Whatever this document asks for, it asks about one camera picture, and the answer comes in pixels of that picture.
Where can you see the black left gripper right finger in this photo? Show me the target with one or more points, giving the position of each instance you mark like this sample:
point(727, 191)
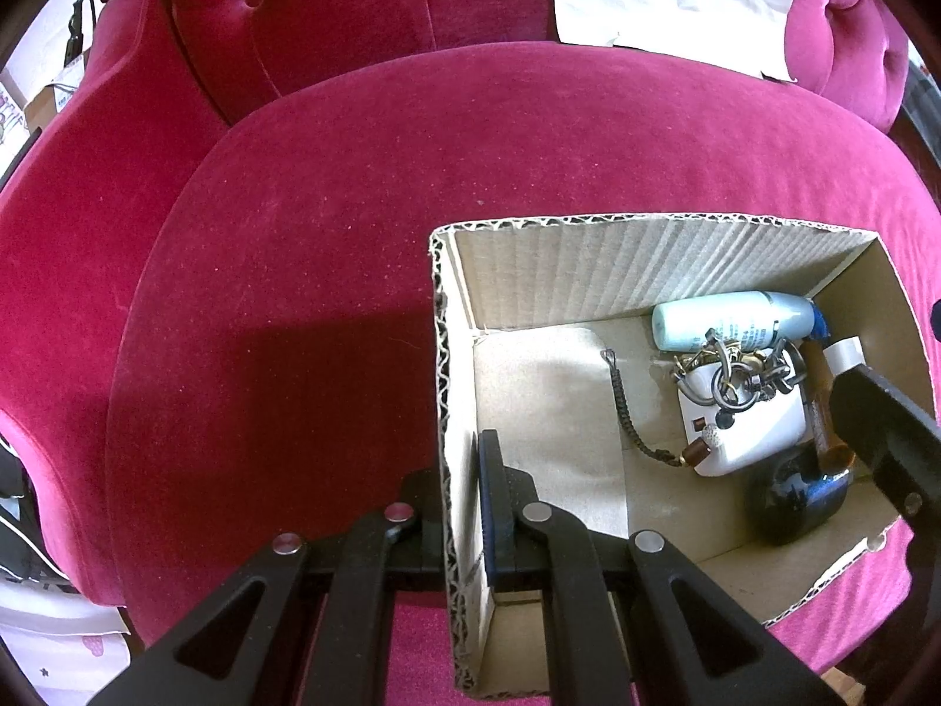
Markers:
point(628, 621)

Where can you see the red velvet sofa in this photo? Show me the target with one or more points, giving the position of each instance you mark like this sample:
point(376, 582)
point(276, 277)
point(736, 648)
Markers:
point(218, 311)

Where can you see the metal keychain with charms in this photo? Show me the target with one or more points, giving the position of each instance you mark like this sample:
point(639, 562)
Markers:
point(722, 374)

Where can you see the small white plug adapter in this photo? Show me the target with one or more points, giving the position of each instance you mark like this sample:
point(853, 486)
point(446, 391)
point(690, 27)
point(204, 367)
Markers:
point(843, 355)

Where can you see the cardboard box in background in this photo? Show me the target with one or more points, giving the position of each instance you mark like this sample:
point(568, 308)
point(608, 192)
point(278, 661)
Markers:
point(47, 104)

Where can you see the cardboard box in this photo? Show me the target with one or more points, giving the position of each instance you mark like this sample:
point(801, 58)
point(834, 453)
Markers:
point(524, 309)
point(47, 104)

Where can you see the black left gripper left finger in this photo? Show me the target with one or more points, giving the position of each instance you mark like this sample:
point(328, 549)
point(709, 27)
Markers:
point(301, 622)

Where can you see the large white charger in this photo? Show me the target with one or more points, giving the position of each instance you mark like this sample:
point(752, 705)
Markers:
point(718, 443)

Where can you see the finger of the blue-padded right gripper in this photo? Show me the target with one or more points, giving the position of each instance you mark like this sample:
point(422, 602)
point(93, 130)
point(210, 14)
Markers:
point(899, 443)

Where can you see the light blue spray bottle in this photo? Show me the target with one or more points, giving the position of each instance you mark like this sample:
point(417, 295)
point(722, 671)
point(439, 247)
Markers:
point(754, 319)

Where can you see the round wooden stamp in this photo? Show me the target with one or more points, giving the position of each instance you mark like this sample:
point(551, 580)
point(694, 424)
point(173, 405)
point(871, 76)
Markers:
point(834, 455)

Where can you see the white printed bag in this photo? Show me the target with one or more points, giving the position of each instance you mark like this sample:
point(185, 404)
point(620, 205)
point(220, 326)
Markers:
point(68, 648)

